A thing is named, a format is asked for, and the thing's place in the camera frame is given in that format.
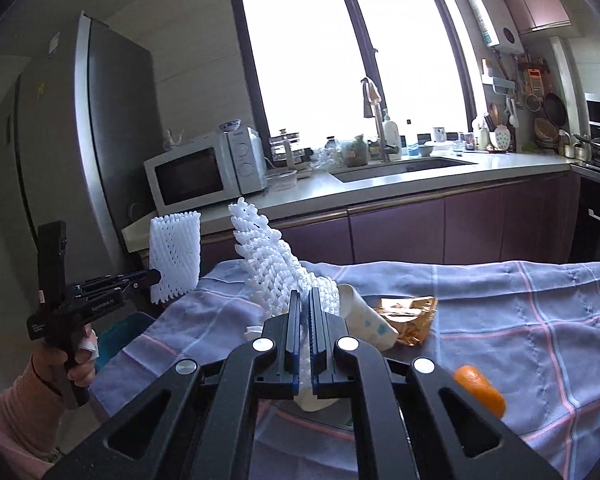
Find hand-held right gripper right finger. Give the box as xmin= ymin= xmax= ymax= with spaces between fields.
xmin=307 ymin=290 xmax=563 ymax=480

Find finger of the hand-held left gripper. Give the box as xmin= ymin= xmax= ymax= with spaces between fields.
xmin=122 ymin=269 xmax=162 ymax=293

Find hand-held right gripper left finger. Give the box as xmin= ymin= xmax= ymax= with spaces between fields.
xmin=45 ymin=290 xmax=302 ymax=480

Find white paper cup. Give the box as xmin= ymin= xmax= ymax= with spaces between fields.
xmin=337 ymin=284 xmax=400 ymax=351

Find white tissue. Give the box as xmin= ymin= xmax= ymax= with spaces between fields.
xmin=294 ymin=345 xmax=353 ymax=413

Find teal plastic bin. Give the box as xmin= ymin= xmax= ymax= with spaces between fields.
xmin=96 ymin=311 xmax=156 ymax=376

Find long white foam net sleeve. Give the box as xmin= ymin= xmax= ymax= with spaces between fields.
xmin=228 ymin=198 xmax=341 ymax=321

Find gold foil wrapper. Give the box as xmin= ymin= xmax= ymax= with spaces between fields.
xmin=375 ymin=296 xmax=438 ymax=347

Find orange peel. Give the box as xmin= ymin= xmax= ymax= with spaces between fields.
xmin=454 ymin=365 xmax=507 ymax=420

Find person's left forearm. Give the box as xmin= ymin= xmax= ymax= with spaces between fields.
xmin=0 ymin=352 xmax=66 ymax=466

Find person's left hand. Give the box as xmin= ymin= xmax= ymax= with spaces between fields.
xmin=66 ymin=326 xmax=101 ymax=389

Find white microwave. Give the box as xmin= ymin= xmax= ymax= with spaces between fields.
xmin=144 ymin=131 xmax=241 ymax=217

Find purple kitchen base cabinet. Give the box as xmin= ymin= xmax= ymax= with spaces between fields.
xmin=121 ymin=152 xmax=583 ymax=266

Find silver refrigerator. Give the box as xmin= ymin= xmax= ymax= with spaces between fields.
xmin=12 ymin=10 xmax=168 ymax=281

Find clear glass container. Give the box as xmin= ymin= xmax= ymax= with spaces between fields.
xmin=267 ymin=169 xmax=298 ymax=192

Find purple checked tablecloth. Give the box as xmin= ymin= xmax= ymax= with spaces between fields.
xmin=87 ymin=259 xmax=600 ymax=480

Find dark glass jar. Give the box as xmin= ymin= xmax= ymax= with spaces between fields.
xmin=342 ymin=135 xmax=368 ymax=167

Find white soap bottle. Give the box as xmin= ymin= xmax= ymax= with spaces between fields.
xmin=382 ymin=109 xmax=402 ymax=158

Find metal faucet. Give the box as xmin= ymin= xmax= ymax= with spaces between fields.
xmin=361 ymin=77 xmax=396 ymax=162

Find dark-framed window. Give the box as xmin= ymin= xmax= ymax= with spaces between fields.
xmin=227 ymin=0 xmax=481 ymax=148

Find stacked bowls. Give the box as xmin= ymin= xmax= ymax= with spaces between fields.
xmin=534 ymin=119 xmax=558 ymax=148

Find black hanging pan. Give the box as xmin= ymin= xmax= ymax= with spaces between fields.
xmin=544 ymin=92 xmax=568 ymax=126

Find white water heater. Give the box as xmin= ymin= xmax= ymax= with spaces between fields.
xmin=463 ymin=0 xmax=526 ymax=55

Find wall shelf rack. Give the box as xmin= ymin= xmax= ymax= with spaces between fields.
xmin=481 ymin=60 xmax=516 ymax=93

